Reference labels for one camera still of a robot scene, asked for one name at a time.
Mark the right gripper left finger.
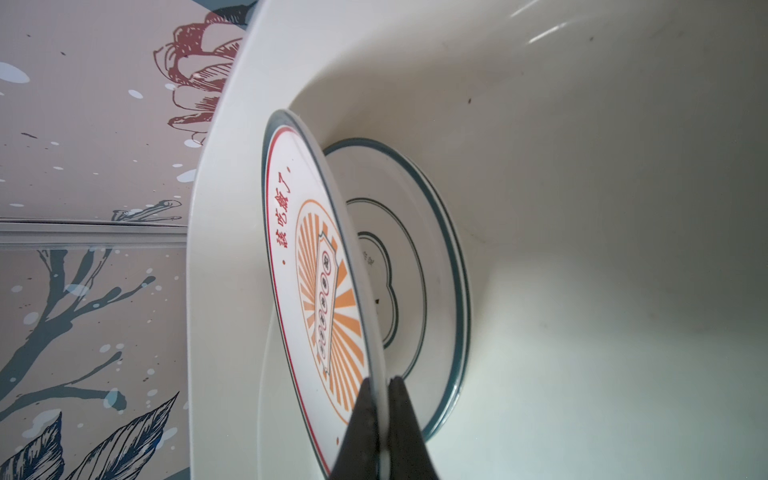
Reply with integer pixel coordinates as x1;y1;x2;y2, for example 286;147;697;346
328;378;379;480

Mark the white clover plate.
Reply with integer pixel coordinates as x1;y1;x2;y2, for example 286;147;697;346
324;138;472;439

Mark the orange sunburst plate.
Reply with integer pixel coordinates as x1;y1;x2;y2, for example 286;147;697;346
261;109;387;475

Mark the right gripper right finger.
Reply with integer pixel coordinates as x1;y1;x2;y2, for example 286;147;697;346
387;376;438;480

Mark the white plastic bin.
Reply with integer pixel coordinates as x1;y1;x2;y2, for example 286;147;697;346
187;1;767;479

